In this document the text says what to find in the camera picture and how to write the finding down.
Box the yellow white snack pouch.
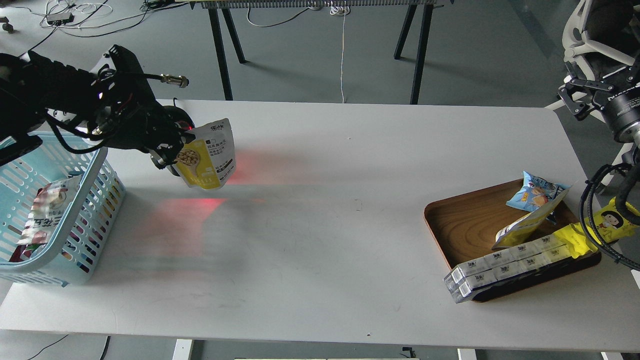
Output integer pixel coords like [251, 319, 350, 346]
[491, 189, 570, 249]

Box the wooden oval tray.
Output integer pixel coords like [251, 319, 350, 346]
[423, 180, 602, 303]

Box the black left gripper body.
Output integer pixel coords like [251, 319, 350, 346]
[87, 44, 190, 153]

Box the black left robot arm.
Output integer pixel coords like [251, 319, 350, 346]
[0, 44, 195, 169]

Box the yellow cartoon snack bag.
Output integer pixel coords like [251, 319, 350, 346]
[552, 197, 639, 259]

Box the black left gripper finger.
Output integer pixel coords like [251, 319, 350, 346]
[150, 142, 184, 176]

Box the light blue plastic basket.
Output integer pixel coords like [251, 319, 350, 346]
[0, 131, 126, 287]

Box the black power strip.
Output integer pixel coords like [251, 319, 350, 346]
[45, 11, 74, 27]

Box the white boxed snack pack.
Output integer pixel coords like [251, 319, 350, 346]
[443, 235, 572, 303]

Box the white hanging cable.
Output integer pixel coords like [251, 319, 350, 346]
[328, 4, 350, 104]

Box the red white snack bag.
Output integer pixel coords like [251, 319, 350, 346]
[9, 174, 82, 263]

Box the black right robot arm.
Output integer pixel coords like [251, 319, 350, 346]
[557, 62, 640, 271]

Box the black barcode scanner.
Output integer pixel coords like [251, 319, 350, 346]
[163, 97, 195, 131]

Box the blue chips snack bag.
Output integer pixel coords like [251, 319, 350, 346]
[505, 171, 570, 212]

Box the yellow nut snack pouch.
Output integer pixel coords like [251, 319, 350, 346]
[172, 118, 236, 191]

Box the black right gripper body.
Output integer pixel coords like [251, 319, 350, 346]
[558, 63, 640, 143]

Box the black trestle background table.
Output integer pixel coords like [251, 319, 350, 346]
[202, 0, 453, 105]

